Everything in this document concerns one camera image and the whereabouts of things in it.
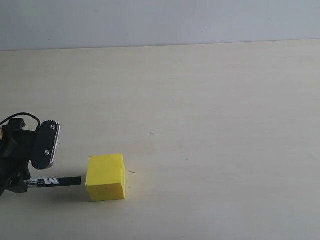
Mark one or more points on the yellow foam cube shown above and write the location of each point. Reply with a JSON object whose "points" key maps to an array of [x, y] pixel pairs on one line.
{"points": [[106, 177]]}

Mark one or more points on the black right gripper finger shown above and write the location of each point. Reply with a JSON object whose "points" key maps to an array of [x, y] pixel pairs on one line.
{"points": [[16, 182]]}

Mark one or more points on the black and white marker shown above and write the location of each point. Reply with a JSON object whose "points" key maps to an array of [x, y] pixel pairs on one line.
{"points": [[54, 182]]}

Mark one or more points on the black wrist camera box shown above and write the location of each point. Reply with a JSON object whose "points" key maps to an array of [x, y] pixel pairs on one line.
{"points": [[45, 145]]}

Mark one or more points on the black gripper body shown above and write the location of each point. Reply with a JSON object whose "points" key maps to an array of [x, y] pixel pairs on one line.
{"points": [[16, 145]]}

